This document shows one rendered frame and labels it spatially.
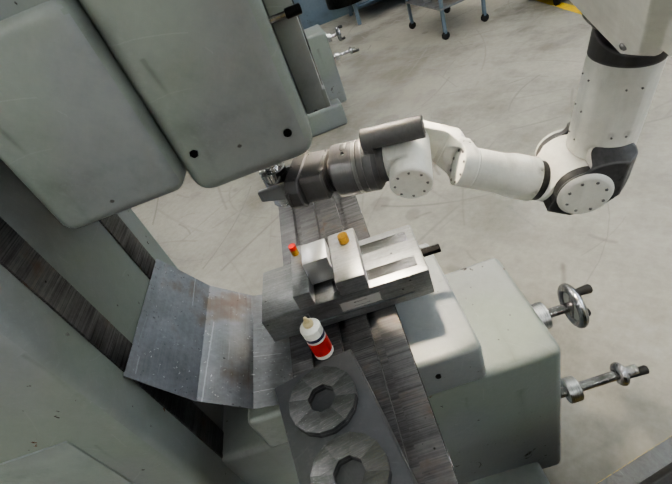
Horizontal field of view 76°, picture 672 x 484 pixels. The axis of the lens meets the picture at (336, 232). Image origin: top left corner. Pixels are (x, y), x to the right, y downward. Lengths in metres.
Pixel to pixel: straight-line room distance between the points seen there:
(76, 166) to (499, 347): 0.87
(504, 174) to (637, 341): 1.34
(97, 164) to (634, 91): 0.69
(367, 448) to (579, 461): 1.25
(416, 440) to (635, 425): 1.15
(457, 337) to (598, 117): 0.48
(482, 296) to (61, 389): 0.89
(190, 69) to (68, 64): 0.13
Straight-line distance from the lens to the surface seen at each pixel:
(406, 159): 0.65
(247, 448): 1.11
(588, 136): 0.72
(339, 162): 0.68
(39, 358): 0.76
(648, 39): 0.44
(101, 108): 0.61
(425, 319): 0.97
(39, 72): 0.62
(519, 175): 0.73
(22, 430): 0.90
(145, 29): 0.59
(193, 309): 1.05
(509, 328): 1.08
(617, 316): 2.03
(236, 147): 0.62
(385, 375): 0.83
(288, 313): 0.88
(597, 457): 1.74
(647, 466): 1.31
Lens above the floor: 1.60
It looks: 37 degrees down
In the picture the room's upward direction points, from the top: 23 degrees counter-clockwise
